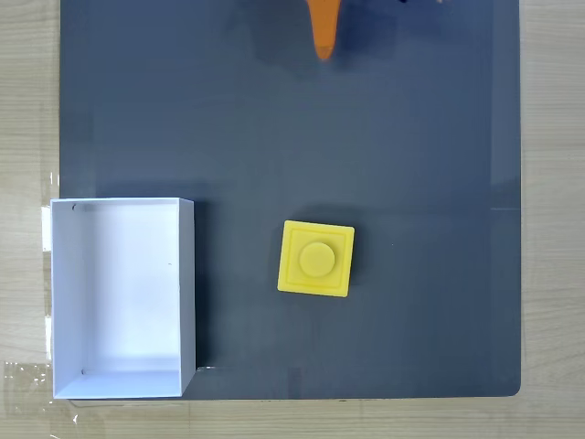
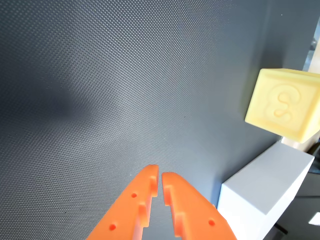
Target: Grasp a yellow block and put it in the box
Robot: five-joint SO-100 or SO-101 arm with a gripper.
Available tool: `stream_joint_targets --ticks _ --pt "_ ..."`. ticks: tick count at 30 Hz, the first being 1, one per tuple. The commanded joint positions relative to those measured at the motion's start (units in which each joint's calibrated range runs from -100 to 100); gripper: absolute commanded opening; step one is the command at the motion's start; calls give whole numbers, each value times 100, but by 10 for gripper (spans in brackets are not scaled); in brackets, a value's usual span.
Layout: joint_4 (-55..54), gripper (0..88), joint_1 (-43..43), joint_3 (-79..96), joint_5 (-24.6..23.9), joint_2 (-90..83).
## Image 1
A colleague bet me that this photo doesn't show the yellow square block with knob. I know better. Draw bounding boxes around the yellow square block with knob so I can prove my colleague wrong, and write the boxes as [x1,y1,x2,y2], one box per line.
[276,219,356,299]

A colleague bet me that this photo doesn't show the white open cardboard box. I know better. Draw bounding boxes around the white open cardboard box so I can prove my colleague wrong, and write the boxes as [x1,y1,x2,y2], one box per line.
[48,197,198,401]

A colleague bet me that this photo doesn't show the dark grey table mat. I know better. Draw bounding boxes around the dark grey table mat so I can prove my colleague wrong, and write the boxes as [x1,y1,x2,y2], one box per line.
[58,0,523,402]

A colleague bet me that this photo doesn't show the clear plastic tape sheet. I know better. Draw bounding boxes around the clear plastic tape sheet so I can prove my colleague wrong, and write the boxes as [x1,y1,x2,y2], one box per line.
[0,359,79,439]

